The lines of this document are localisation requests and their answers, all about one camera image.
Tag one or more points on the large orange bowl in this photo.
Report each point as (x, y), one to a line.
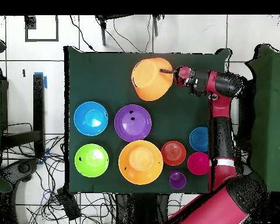
(151, 80)
(140, 162)

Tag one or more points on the purple plastic bowl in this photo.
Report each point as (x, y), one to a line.
(133, 123)

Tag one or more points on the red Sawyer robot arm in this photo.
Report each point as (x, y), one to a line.
(221, 140)

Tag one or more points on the small translucent blue bowl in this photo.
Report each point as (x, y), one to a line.
(198, 139)

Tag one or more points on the dark green tablecloth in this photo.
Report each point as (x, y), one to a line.
(95, 81)

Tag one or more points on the red plastic bowl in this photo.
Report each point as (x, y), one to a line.
(173, 153)

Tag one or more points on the large blue bowl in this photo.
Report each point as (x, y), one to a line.
(91, 118)

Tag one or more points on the pink plastic bowl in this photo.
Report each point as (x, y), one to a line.
(198, 163)

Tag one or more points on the purple plastic cup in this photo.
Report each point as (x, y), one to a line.
(177, 179)

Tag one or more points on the green plastic bowl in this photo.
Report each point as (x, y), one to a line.
(91, 160)

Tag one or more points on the blue tape strip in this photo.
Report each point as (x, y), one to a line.
(45, 82)

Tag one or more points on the black metal stand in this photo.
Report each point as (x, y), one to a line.
(38, 112)

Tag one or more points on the black power strip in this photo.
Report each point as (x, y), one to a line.
(68, 205)

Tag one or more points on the black chair base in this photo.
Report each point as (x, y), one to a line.
(23, 168)

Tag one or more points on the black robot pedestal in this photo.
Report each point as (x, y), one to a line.
(142, 210)

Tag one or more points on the black square frame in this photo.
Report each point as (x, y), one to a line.
(30, 22)

